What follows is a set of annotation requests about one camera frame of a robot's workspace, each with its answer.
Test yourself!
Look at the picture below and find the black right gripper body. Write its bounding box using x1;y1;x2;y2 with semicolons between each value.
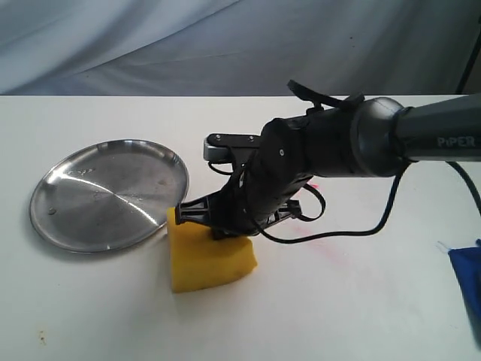
216;117;308;235

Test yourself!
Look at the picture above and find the black tripod leg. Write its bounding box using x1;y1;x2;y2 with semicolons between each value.
454;35;481;95

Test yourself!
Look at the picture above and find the grey draped backdrop cloth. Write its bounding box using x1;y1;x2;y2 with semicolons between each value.
1;1;480;96

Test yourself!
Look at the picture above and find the yellow sponge block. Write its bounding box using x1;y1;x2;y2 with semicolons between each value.
167;208;257;293

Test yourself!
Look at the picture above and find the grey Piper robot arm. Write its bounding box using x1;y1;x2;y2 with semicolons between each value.
174;92;480;239

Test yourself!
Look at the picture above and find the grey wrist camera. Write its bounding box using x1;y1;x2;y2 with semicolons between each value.
203;133;261;168

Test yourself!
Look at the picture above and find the round stainless steel plate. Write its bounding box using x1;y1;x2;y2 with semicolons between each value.
29;139;189;253

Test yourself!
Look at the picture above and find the blue cloth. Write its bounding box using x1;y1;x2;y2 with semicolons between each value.
448;238;480;333

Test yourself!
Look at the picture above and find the black cable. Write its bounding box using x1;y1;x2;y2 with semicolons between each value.
210;157;481;245

